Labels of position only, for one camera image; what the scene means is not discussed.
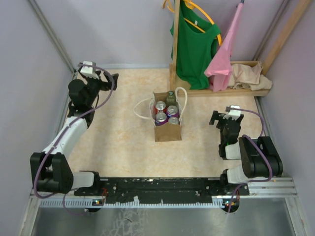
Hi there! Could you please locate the green t-shirt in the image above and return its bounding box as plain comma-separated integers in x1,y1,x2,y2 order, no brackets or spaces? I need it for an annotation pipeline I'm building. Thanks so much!
176,0,221,90

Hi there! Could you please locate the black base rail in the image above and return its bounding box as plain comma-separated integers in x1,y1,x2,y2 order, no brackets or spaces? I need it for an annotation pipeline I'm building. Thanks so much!
74,177,237,204

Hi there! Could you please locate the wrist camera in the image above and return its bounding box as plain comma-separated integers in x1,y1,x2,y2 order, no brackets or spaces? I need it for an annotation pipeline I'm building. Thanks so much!
79,61,96,76
223,105,241,120

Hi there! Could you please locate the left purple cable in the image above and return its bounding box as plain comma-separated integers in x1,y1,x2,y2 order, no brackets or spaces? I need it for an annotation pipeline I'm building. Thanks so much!
32,63,116,216

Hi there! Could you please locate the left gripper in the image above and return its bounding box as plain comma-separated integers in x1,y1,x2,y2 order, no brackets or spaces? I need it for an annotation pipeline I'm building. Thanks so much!
85,70,119,106

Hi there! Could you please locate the beige cloth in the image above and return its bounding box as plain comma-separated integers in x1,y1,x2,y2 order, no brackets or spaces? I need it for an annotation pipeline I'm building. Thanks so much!
228,62,273,91

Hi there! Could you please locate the purple soda can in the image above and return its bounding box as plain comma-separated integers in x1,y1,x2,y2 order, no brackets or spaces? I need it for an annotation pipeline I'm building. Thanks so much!
155,112,168,126
166,105,179,118

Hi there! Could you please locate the pink t-shirt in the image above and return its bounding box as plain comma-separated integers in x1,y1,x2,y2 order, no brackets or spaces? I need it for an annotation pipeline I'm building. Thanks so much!
204,0,244,92

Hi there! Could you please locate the wooden pole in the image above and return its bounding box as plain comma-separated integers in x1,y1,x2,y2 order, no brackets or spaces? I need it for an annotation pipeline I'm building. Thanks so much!
262,0,312,75

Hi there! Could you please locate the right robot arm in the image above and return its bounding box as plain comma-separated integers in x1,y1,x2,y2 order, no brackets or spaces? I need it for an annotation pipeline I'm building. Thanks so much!
209,107,284,195

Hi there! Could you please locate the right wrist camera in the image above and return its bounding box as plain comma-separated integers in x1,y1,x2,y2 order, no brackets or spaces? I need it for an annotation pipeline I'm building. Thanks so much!
223,105,241,120

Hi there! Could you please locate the wooden clothes rack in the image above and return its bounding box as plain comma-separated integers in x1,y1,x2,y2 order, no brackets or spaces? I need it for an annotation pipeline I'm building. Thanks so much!
162,0,270,97

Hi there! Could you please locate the red soda can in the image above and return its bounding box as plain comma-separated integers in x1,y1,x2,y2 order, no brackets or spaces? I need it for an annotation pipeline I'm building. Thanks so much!
168,117,180,124

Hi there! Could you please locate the green cap glass bottle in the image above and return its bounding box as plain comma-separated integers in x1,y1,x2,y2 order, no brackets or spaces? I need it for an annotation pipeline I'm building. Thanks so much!
165,91,177,107

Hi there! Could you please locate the red cola can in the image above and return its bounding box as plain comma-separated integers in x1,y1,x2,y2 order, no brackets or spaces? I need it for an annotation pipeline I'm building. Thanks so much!
154,101,167,115

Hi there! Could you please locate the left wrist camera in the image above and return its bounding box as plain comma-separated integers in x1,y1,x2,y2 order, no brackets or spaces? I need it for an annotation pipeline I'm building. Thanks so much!
79,61,96,76

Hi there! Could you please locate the yellow hanger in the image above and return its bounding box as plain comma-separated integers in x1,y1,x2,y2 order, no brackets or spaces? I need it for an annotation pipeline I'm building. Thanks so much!
162,0,222,46

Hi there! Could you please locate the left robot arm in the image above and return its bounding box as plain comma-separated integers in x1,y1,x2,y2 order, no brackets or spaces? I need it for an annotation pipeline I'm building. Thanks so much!
30,71,119,199

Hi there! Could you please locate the brown canvas bag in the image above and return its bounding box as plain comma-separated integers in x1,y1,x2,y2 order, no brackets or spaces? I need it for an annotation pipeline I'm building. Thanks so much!
133,87,188,142

